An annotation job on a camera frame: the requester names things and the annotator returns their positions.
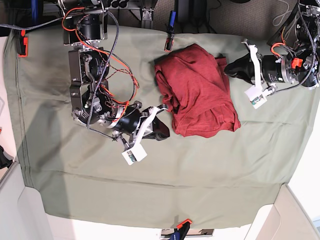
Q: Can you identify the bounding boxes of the black power adapter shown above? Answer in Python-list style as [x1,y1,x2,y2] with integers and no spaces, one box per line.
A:
[175,0,207,23]

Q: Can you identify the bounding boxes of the orange black rear clamp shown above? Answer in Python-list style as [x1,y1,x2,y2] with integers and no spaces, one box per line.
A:
[164,10,176,52]

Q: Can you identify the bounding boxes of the aluminium frame post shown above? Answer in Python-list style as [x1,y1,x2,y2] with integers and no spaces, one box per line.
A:
[140,0,158,29]

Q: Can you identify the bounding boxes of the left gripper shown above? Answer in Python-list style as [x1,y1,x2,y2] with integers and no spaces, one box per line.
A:
[224,38,276,94]

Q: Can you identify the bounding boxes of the orange left table clamp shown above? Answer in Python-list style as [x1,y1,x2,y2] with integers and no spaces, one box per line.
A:
[16,30,29,58]

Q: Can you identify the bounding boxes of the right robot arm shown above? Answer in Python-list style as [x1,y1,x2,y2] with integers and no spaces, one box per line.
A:
[58,0,170,149]

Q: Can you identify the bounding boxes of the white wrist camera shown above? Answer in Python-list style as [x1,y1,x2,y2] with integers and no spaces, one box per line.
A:
[244,85,267,110]
[121,143,147,166]

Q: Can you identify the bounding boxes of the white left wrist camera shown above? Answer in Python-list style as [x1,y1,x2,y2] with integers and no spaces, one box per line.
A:
[244,85,267,110]

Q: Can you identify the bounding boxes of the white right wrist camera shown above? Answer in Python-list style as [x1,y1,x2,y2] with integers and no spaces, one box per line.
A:
[121,143,147,166]

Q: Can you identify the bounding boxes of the red T-shirt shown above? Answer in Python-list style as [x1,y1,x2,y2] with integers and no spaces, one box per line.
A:
[154,43,241,138]

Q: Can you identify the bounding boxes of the orange black front clamp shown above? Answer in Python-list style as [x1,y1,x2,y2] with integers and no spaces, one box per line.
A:
[169,218,193,240]

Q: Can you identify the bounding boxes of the orange black clamp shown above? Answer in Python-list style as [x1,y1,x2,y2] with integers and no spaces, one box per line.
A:
[164,10,176,52]
[169,218,193,240]

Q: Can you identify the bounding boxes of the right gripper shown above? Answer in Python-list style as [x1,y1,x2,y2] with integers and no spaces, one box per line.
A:
[124,104,170,150]

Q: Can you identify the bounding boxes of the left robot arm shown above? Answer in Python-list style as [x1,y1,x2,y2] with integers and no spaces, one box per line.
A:
[224,0,320,96]

